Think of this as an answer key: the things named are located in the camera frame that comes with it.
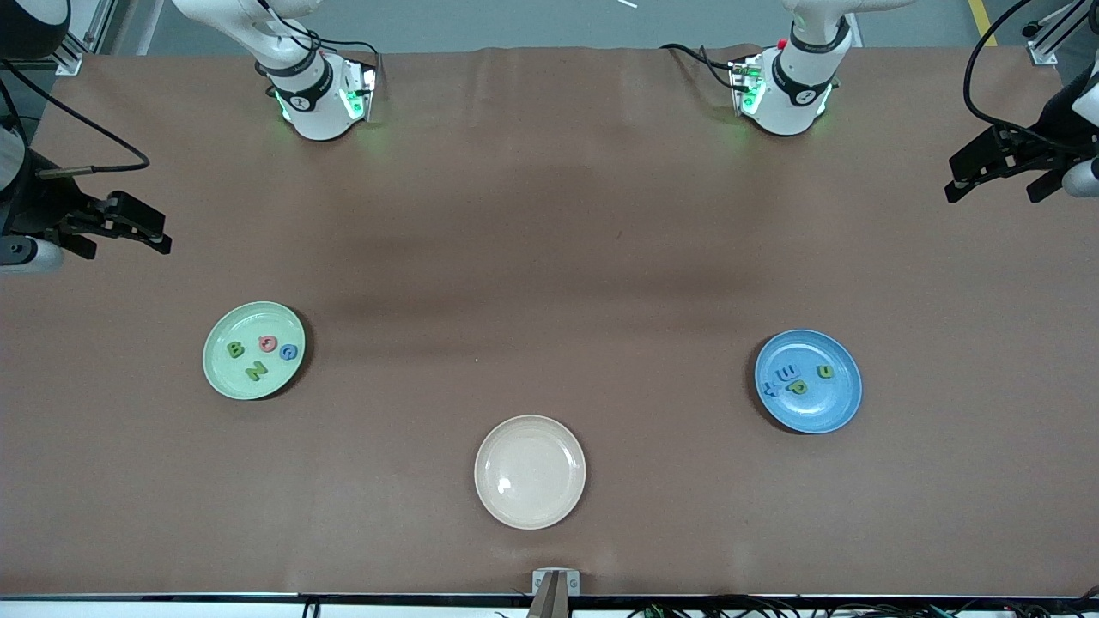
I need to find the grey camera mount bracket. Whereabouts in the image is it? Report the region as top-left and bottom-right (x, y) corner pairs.
(525, 568), (581, 618)

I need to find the blue plate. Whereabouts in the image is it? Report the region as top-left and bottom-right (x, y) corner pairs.
(755, 330), (863, 435)

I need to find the aluminium frame profile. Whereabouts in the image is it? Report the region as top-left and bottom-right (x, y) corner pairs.
(1022, 0), (1099, 65)
(52, 0), (117, 76)

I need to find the beige plate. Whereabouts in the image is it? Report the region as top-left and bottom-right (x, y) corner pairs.
(474, 415), (587, 530)

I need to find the black base cable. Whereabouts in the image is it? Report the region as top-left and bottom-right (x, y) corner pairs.
(258, 0), (380, 97)
(659, 43), (744, 91)

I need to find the brown table cover mat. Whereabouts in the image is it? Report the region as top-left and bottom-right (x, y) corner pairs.
(0, 45), (1099, 597)

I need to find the green plate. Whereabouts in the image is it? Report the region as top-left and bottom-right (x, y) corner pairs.
(203, 301), (307, 401)

